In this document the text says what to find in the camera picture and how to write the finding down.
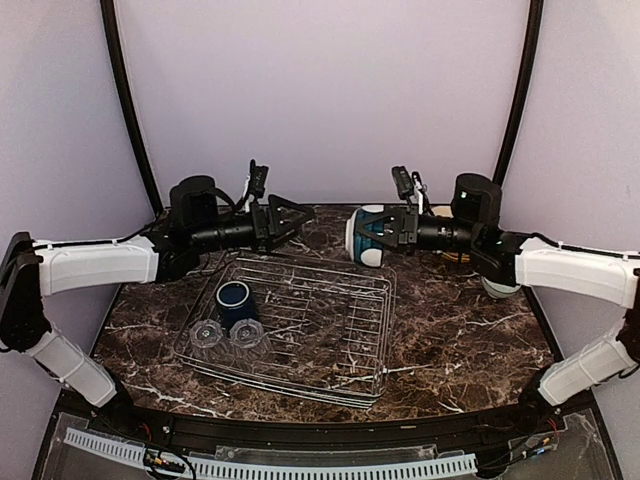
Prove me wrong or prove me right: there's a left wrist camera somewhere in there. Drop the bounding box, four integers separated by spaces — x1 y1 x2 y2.
240 159 269 212

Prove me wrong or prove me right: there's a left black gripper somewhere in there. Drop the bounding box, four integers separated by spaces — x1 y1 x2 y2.
191 194 317 253

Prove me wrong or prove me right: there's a white slotted cable duct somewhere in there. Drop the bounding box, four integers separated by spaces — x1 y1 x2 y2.
64 427 478 479

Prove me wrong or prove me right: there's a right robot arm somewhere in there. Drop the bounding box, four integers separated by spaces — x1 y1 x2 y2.
345 166 639 434

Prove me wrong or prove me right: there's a wire dish rack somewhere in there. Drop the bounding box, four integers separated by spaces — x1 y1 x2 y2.
174 254 397 409

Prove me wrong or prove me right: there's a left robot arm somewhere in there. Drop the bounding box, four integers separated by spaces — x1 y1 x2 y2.
1 168 315 436

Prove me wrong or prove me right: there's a yellow plate with white rings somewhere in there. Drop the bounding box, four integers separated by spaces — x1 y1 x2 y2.
439 251 471 264

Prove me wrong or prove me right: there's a teal and white bowl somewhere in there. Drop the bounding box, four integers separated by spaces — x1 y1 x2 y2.
345 204 384 268

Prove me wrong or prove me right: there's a left black frame post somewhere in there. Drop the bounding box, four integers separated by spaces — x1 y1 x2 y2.
99 0 163 215

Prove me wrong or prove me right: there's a clear glass cup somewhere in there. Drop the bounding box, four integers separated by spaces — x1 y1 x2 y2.
229 319 272 363
189 319 228 362

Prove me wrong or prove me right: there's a right black frame post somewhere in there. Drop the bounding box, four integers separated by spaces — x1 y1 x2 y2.
493 0 544 186

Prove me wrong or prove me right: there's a black frame post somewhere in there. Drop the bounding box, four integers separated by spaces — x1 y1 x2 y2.
493 0 544 186
99 0 163 215

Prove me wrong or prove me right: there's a black front rail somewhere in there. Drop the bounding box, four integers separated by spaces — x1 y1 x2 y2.
84 379 596 461

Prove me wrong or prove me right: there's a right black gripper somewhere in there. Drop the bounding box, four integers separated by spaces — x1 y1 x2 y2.
355 201 481 254

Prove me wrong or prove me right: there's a dark blue ceramic mug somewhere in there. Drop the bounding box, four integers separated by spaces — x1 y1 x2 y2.
215 280 259 330

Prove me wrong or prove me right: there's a white green patterned bowl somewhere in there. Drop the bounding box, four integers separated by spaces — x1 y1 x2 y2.
481 277 521 299

